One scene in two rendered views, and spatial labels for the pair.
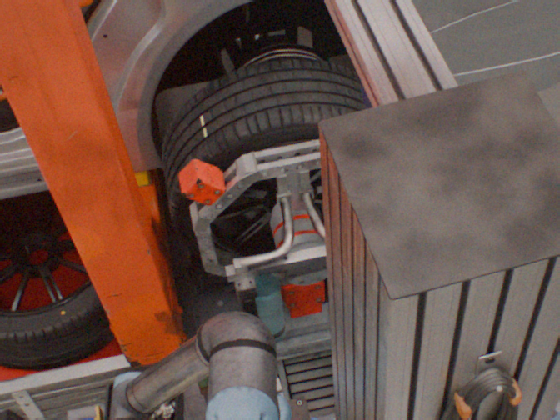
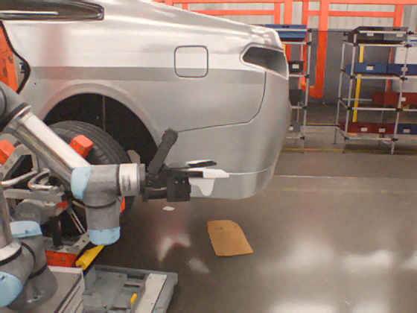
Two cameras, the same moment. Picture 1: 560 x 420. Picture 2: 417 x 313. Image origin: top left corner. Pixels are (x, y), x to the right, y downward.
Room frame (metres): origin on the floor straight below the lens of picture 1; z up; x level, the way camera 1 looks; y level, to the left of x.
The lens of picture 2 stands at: (0.22, -1.13, 1.49)
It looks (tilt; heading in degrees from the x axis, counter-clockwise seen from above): 17 degrees down; 14
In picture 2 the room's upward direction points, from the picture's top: straight up
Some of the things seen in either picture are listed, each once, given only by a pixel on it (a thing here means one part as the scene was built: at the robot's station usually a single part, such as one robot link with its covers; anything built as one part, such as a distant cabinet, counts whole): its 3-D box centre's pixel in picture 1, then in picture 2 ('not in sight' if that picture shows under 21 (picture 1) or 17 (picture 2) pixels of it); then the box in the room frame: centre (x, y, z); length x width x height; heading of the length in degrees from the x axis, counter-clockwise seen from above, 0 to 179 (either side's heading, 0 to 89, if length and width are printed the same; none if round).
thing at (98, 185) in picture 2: not in sight; (97, 182); (0.85, -0.69, 1.21); 0.11 x 0.08 x 0.09; 114
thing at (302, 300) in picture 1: (300, 280); (66, 260); (1.45, -0.03, 0.48); 0.16 x 0.12 x 0.17; 6
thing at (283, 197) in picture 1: (262, 222); (9, 171); (1.28, 0.05, 1.03); 0.19 x 0.18 x 0.11; 6
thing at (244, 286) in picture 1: (243, 279); not in sight; (1.19, 0.11, 0.93); 0.09 x 0.05 x 0.05; 6
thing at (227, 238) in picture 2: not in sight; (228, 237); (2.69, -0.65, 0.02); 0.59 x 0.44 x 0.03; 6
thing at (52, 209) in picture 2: not in sight; (56, 205); (1.23, -0.22, 0.93); 0.09 x 0.05 x 0.05; 6
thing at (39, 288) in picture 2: not in sight; (28, 279); (0.87, -0.40, 0.87); 0.15 x 0.15 x 0.10
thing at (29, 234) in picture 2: not in sight; (20, 246); (0.86, -0.40, 0.98); 0.13 x 0.12 x 0.14; 24
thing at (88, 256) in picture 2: not in sight; (91, 252); (1.52, -0.14, 0.51); 0.29 x 0.06 x 0.06; 6
